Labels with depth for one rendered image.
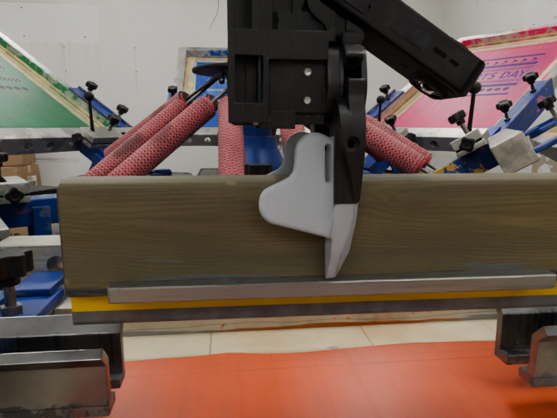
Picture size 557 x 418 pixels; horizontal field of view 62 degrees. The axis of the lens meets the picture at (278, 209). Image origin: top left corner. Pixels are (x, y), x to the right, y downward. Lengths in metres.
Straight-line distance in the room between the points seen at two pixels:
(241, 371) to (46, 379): 0.17
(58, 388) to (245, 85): 0.24
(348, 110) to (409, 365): 0.28
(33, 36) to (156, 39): 1.04
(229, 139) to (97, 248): 0.60
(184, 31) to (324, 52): 4.27
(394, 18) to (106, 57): 4.35
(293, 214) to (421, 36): 0.13
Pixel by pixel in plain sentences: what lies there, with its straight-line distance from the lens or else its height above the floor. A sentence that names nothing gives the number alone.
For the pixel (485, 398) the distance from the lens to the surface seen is 0.45.
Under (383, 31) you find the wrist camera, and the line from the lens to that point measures 0.31.
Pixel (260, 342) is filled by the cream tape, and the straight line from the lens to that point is 0.50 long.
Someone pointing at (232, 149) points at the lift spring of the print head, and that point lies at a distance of 0.87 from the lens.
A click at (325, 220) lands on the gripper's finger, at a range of 0.29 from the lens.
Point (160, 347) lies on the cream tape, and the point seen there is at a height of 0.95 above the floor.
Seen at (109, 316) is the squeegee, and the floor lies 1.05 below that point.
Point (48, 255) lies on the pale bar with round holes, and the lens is 0.60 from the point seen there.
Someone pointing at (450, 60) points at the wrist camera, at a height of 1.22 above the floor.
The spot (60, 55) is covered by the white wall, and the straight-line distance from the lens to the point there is 4.72.
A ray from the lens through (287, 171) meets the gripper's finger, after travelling 0.34.
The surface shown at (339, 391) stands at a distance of 0.43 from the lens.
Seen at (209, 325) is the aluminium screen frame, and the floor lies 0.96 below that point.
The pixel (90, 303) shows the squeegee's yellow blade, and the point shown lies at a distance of 0.34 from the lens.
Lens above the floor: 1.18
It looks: 10 degrees down
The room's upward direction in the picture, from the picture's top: straight up
